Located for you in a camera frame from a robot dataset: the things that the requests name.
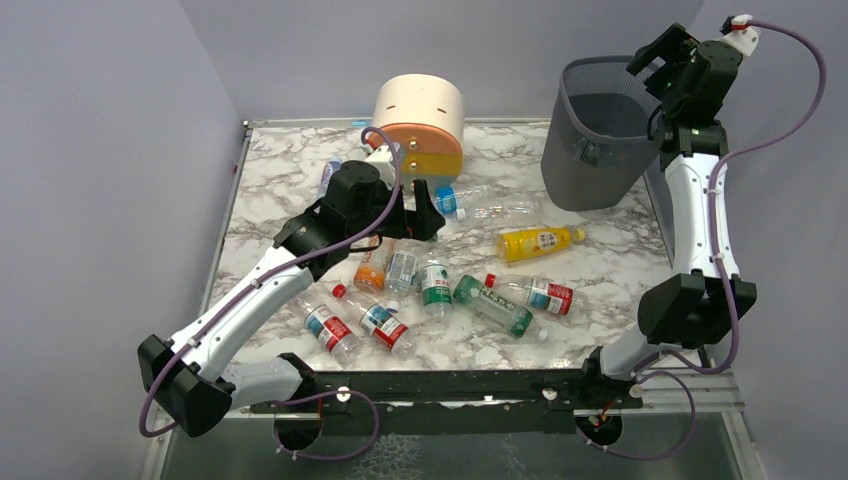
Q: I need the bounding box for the red cap bottle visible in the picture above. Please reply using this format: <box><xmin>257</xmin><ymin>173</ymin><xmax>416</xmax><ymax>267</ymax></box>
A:
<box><xmin>331</xmin><ymin>284</ymin><xmax>416</xmax><ymax>359</ymax></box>
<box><xmin>293</xmin><ymin>293</ymin><xmax>360</xmax><ymax>366</ymax></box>
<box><xmin>484</xmin><ymin>273</ymin><xmax>586</xmax><ymax>317</ymax></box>

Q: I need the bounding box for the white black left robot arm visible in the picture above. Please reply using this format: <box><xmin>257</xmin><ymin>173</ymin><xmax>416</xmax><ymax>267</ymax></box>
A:
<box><xmin>137</xmin><ymin>161</ymin><xmax>446</xmax><ymax>437</ymax></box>

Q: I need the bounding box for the clear bottle purple label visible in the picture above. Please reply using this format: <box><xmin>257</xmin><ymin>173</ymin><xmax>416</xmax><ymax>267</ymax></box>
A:
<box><xmin>318</xmin><ymin>157</ymin><xmax>343</xmax><ymax>197</ymax></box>

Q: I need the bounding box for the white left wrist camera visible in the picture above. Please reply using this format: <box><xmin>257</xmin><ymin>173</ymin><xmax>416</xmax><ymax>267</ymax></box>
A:
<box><xmin>364</xmin><ymin>145</ymin><xmax>397</xmax><ymax>186</ymax></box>

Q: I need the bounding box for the green tinted bottle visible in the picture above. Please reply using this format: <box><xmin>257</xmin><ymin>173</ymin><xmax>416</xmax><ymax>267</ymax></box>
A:
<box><xmin>453</xmin><ymin>275</ymin><xmax>549</xmax><ymax>342</ymax></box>

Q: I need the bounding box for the crushed clear bottle blue text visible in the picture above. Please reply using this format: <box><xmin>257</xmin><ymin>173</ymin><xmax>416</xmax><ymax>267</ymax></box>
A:
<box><xmin>386</xmin><ymin>248</ymin><xmax>419</xmax><ymax>296</ymax></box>

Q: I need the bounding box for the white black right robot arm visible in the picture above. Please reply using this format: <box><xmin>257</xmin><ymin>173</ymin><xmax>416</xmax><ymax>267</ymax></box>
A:
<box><xmin>582</xmin><ymin>15</ymin><xmax>759</xmax><ymax>384</ymax></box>

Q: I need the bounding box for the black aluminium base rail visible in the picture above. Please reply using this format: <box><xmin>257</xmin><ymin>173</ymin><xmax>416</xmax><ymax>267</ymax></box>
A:
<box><xmin>156</xmin><ymin>357</ymin><xmax>746</xmax><ymax>439</ymax></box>

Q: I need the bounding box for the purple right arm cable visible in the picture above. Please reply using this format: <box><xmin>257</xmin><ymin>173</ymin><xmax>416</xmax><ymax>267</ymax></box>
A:
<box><xmin>574</xmin><ymin>19</ymin><xmax>829</xmax><ymax>461</ymax></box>

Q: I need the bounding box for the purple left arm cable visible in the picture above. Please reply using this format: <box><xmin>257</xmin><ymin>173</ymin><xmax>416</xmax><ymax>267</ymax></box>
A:
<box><xmin>137</xmin><ymin>127</ymin><xmax>405</xmax><ymax>462</ymax></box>

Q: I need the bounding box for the red cap bottle right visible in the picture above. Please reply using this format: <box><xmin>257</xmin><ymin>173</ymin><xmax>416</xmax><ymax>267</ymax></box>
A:
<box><xmin>484</xmin><ymin>273</ymin><xmax>586</xmax><ymax>317</ymax></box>

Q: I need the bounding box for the red cap bottle left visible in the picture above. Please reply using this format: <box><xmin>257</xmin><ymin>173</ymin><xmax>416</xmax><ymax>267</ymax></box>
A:
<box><xmin>293</xmin><ymin>293</ymin><xmax>360</xmax><ymax>366</ymax></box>

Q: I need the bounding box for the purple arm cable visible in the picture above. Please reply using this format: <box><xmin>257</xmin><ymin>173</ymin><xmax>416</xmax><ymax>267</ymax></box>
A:
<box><xmin>137</xmin><ymin>127</ymin><xmax>405</xmax><ymax>462</ymax></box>
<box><xmin>574</xmin><ymin>19</ymin><xmax>829</xmax><ymax>461</ymax></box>

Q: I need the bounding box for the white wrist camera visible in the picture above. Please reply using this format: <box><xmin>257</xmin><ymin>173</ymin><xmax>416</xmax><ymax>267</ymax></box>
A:
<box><xmin>718</xmin><ymin>14</ymin><xmax>760</xmax><ymax>58</ymax></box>
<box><xmin>364</xmin><ymin>145</ymin><xmax>397</xmax><ymax>186</ymax></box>

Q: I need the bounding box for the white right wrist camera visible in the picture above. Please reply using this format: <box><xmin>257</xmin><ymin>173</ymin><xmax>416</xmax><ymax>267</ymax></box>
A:
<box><xmin>718</xmin><ymin>14</ymin><xmax>760</xmax><ymax>58</ymax></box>

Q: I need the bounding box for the red cap bottle middle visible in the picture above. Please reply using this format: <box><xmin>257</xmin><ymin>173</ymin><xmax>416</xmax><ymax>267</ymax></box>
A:
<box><xmin>331</xmin><ymin>284</ymin><xmax>416</xmax><ymax>359</ymax></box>

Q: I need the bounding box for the yellow juice bottle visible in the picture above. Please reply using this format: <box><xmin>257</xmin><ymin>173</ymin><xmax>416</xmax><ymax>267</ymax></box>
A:
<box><xmin>495</xmin><ymin>227</ymin><xmax>586</xmax><ymax>262</ymax></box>

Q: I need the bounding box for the clear bottle white blue cap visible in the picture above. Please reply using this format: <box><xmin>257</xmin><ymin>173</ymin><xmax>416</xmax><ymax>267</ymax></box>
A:
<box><xmin>456</xmin><ymin>196</ymin><xmax>541</xmax><ymax>223</ymax></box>

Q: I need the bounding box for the cream pastel drawer cabinet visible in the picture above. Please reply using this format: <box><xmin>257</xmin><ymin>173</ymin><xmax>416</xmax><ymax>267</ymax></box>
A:
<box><xmin>371</xmin><ymin>73</ymin><xmax>465</xmax><ymax>190</ymax></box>

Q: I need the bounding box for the clear bottle green white label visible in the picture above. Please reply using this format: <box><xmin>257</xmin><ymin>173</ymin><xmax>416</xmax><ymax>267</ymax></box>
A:
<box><xmin>419</xmin><ymin>259</ymin><xmax>453</xmax><ymax>318</ymax></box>

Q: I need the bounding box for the grey mesh waste bin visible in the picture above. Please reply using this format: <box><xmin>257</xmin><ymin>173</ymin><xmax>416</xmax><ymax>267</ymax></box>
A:
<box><xmin>541</xmin><ymin>56</ymin><xmax>659</xmax><ymax>212</ymax></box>

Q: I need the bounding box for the orange drink bottle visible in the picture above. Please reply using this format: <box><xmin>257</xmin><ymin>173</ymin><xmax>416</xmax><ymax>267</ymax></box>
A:
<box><xmin>353</xmin><ymin>236</ymin><xmax>396</xmax><ymax>294</ymax></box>

